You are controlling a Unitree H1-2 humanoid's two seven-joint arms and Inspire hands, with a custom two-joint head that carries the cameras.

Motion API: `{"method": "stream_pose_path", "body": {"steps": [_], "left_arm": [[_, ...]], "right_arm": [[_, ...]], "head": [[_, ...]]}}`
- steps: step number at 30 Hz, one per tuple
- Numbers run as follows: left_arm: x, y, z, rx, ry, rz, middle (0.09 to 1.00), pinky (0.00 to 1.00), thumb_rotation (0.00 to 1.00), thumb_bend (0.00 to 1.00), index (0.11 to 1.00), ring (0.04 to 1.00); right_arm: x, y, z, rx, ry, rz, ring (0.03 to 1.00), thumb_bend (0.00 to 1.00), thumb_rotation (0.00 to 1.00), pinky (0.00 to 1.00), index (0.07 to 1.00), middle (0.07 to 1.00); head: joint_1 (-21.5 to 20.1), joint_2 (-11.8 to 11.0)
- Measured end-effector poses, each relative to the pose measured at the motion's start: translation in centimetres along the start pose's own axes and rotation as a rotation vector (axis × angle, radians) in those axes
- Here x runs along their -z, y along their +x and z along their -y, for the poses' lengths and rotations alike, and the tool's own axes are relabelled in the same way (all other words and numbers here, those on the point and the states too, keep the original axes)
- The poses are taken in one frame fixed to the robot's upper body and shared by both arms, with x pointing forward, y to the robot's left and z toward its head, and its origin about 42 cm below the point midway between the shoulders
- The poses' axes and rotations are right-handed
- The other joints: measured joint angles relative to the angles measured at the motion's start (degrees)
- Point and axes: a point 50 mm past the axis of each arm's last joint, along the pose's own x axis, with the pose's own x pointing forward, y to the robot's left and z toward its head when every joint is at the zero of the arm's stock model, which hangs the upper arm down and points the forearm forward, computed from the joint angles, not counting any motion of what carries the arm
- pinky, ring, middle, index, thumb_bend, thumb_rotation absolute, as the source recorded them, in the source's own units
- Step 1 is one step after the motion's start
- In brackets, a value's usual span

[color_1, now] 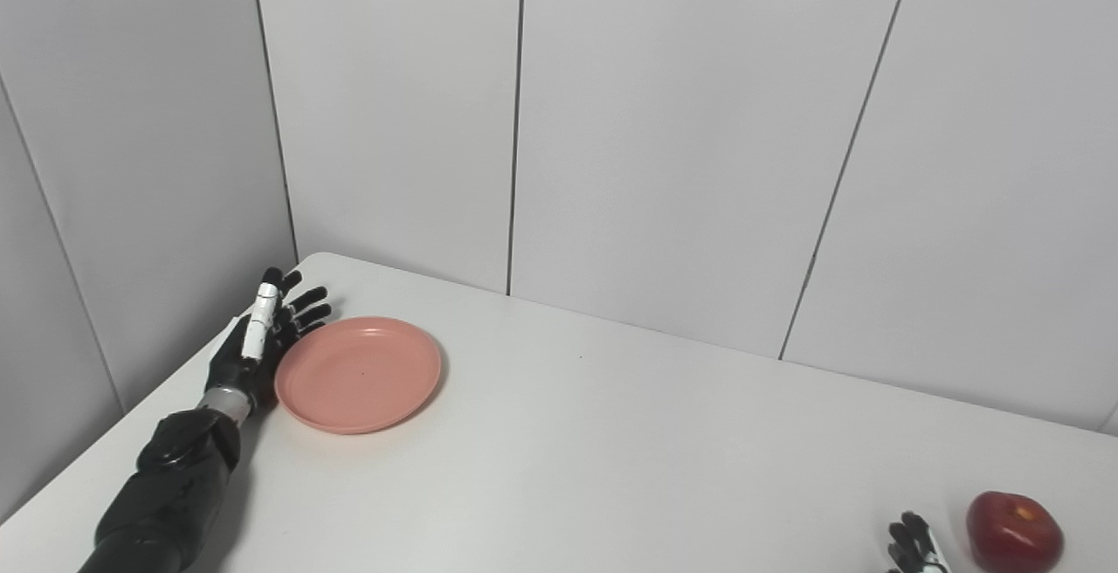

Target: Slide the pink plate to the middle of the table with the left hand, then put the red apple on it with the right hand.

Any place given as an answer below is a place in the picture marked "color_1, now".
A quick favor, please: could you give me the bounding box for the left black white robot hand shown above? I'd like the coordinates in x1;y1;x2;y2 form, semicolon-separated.
205;267;334;413

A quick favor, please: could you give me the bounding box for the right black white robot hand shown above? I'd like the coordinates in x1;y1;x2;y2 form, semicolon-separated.
887;512;952;573

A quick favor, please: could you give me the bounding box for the pink round plate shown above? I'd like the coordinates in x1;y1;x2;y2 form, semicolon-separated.
274;316;443;435

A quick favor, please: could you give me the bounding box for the red apple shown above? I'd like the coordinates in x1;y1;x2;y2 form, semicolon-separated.
966;491;1066;573

